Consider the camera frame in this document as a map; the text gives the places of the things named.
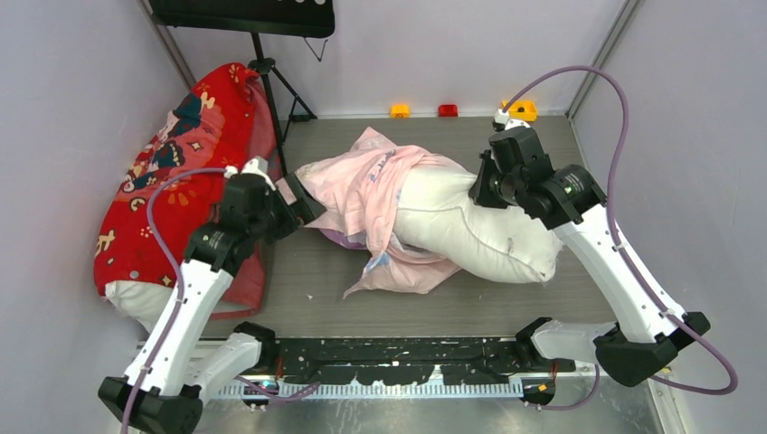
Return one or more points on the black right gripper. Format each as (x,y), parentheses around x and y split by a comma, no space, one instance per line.
(481,193)

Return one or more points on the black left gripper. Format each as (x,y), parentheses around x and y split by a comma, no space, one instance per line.
(304,207)

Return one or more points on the pink pillowcase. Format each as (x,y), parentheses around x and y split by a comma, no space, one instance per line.
(360,190)

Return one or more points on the white pillow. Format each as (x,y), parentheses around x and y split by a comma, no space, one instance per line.
(435,213)
(142,301)

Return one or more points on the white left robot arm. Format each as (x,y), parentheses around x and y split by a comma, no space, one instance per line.
(162,391)

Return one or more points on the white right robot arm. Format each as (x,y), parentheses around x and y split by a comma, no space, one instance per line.
(650,328)

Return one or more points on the red patterned pillowcase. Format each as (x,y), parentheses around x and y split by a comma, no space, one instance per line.
(174,184)

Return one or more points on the white pillow in red case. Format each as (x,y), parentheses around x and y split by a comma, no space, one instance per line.
(142,301)

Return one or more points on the yellow tray with black knob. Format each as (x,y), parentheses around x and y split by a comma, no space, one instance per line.
(525,110)

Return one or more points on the small red block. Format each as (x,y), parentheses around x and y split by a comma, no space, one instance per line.
(448,111)

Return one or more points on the black tripod stand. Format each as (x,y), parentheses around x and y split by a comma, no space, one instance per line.
(299,112)

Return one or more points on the small yellow block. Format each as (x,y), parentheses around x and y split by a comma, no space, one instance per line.
(400,111)

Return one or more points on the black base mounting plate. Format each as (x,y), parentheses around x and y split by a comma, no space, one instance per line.
(403,361)

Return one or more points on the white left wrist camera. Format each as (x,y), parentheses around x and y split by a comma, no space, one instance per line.
(255,166)

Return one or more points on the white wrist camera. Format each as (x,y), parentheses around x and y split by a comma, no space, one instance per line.
(255,166)
(503,121)

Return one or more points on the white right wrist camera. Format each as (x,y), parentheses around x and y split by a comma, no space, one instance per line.
(503,121)

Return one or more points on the aluminium rail frame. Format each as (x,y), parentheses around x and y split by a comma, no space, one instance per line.
(532,387)

